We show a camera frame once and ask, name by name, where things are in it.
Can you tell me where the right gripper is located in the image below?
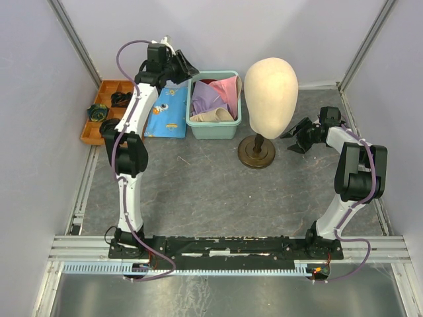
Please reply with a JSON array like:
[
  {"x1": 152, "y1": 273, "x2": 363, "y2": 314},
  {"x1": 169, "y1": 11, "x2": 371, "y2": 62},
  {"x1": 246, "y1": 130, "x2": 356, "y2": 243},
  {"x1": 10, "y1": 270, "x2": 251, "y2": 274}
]
[{"x1": 280, "y1": 117, "x2": 321, "y2": 155}]

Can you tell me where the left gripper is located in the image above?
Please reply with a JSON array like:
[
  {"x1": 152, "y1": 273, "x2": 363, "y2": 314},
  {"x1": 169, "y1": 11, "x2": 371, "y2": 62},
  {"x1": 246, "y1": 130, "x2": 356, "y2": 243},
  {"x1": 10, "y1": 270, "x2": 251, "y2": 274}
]
[{"x1": 162, "y1": 50, "x2": 200, "y2": 85}]

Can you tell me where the purple bucket hat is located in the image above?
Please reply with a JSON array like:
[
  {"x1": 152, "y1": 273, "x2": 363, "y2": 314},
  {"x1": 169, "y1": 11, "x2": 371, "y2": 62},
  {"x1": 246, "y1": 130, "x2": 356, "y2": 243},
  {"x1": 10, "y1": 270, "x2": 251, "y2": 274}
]
[{"x1": 191, "y1": 81, "x2": 228, "y2": 116}]

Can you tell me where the blue printed cloth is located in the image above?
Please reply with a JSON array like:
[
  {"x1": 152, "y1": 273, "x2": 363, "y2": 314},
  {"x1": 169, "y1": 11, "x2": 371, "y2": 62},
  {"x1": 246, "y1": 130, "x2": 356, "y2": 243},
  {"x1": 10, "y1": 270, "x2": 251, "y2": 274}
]
[{"x1": 144, "y1": 87, "x2": 187, "y2": 139}]

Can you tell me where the teal plastic basket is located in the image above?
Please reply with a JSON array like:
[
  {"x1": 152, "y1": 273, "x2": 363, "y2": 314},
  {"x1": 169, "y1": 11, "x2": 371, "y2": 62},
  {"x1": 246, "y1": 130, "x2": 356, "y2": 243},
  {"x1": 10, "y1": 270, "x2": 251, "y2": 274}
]
[{"x1": 186, "y1": 71, "x2": 242, "y2": 139}]

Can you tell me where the cream mannequin head stand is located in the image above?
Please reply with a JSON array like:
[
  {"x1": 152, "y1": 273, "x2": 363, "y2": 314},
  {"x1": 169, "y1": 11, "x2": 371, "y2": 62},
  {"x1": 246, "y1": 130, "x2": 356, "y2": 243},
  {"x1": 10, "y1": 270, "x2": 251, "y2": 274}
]
[{"x1": 237, "y1": 57, "x2": 299, "y2": 169}]

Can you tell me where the wooden compartment tray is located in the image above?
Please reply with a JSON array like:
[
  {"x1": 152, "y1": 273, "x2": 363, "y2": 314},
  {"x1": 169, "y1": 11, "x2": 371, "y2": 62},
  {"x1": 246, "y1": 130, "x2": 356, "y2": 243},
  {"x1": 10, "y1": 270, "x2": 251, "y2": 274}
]
[{"x1": 80, "y1": 80, "x2": 133, "y2": 146}]

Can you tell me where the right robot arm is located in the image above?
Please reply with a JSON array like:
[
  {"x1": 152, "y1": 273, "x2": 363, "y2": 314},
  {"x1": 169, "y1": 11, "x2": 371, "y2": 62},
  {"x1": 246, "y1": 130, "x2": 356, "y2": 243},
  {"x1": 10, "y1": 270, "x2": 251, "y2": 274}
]
[{"x1": 281, "y1": 106, "x2": 388, "y2": 258}]

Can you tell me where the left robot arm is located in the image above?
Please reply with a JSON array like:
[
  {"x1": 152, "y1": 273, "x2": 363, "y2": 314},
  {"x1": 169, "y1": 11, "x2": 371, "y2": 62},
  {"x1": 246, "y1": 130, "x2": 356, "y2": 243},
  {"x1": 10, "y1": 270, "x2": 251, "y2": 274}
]
[{"x1": 102, "y1": 38, "x2": 199, "y2": 258}]

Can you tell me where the dark red hat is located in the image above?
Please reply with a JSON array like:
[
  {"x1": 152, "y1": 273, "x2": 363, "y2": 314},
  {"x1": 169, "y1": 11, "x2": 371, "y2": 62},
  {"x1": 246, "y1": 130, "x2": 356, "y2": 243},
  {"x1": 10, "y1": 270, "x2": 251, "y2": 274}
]
[{"x1": 200, "y1": 79, "x2": 216, "y2": 85}]

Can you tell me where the pink bucket hat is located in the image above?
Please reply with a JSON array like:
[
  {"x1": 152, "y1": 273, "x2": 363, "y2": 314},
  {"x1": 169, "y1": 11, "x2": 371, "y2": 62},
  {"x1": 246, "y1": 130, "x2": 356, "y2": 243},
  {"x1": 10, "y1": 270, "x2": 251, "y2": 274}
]
[{"x1": 209, "y1": 76, "x2": 239, "y2": 119}]

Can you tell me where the beige bucket hat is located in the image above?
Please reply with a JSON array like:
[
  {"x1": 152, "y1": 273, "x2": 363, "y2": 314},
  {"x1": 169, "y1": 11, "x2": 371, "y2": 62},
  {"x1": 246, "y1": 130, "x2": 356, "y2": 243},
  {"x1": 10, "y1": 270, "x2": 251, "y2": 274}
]
[{"x1": 189, "y1": 75, "x2": 243, "y2": 123}]

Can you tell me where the yellow blue rolled tie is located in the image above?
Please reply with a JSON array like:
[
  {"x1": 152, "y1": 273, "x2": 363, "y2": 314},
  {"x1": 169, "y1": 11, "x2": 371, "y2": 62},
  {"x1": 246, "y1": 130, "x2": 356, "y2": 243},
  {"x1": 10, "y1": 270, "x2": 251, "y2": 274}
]
[{"x1": 87, "y1": 104, "x2": 109, "y2": 122}]

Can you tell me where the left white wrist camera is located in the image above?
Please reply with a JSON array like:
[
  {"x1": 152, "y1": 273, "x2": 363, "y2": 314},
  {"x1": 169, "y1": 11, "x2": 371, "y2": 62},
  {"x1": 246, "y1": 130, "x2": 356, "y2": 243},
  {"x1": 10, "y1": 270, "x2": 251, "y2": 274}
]
[{"x1": 151, "y1": 35, "x2": 175, "y2": 55}]

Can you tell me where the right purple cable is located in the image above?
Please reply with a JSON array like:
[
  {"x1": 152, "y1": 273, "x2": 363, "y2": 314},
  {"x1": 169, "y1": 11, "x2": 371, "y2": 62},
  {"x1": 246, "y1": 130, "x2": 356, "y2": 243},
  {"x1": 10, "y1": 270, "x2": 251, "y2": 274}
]
[{"x1": 310, "y1": 115, "x2": 381, "y2": 284}]

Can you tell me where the purple cable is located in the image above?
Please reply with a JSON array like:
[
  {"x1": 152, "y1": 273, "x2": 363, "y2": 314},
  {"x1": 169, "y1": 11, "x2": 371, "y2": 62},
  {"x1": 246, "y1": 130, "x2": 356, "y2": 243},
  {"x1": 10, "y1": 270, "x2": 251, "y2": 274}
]
[
  {"x1": 112, "y1": 39, "x2": 176, "y2": 282},
  {"x1": 310, "y1": 115, "x2": 381, "y2": 284}
]

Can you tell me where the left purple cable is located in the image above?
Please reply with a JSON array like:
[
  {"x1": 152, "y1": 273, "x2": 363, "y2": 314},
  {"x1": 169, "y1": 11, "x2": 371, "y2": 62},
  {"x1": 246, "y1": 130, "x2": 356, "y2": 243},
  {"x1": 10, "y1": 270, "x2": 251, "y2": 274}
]
[{"x1": 112, "y1": 39, "x2": 176, "y2": 282}]

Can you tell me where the light blue cable duct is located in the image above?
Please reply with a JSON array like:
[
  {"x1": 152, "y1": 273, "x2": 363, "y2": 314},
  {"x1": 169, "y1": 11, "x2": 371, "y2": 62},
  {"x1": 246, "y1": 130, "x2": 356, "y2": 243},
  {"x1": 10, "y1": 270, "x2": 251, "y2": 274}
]
[{"x1": 62, "y1": 262, "x2": 312, "y2": 277}]

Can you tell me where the right aluminium corner post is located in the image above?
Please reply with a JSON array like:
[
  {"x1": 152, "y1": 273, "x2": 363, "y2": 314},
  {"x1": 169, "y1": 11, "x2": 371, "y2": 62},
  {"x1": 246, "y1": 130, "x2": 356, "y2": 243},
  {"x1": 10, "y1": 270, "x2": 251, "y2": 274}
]
[{"x1": 337, "y1": 0, "x2": 397, "y2": 93}]

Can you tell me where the aluminium corner post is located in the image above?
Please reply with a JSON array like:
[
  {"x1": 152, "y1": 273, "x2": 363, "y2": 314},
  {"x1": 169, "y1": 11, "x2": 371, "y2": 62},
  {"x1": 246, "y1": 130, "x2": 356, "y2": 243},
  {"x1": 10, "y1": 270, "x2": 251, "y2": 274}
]
[
  {"x1": 337, "y1": 0, "x2": 397, "y2": 93},
  {"x1": 47, "y1": 0, "x2": 101, "y2": 88}
]

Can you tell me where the left aluminium corner post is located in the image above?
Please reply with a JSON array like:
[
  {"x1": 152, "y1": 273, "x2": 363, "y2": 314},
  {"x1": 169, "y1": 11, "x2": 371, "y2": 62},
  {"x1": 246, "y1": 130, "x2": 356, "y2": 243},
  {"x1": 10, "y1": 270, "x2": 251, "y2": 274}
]
[{"x1": 47, "y1": 0, "x2": 101, "y2": 88}]

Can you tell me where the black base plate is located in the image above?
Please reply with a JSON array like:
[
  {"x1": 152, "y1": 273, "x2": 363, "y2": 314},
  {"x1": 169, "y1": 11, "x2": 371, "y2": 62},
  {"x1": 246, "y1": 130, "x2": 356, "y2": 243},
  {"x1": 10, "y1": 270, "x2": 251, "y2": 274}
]
[{"x1": 108, "y1": 235, "x2": 344, "y2": 269}]

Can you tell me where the aluminium front rail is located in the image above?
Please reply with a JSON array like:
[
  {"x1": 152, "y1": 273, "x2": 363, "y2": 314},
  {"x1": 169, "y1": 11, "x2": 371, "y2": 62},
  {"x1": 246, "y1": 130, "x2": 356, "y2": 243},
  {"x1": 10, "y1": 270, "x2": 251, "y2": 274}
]
[{"x1": 48, "y1": 236, "x2": 411, "y2": 264}]

